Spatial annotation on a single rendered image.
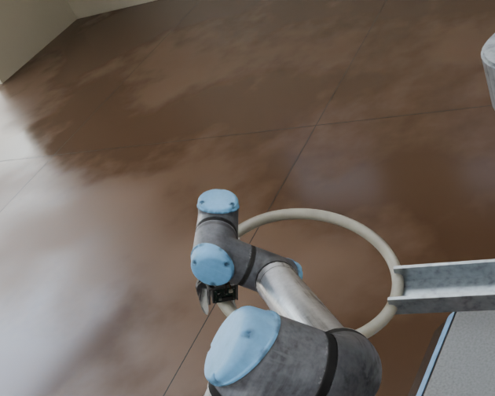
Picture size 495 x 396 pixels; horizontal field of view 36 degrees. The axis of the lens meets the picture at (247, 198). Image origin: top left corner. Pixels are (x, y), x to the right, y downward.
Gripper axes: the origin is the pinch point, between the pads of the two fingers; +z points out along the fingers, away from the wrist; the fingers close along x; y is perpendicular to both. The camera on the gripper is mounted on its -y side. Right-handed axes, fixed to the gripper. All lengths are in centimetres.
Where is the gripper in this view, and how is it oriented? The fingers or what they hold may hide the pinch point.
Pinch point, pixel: (217, 305)
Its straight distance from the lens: 192.8
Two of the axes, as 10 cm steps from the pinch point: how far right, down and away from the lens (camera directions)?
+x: 9.7, -1.5, 2.1
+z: -0.2, 7.7, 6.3
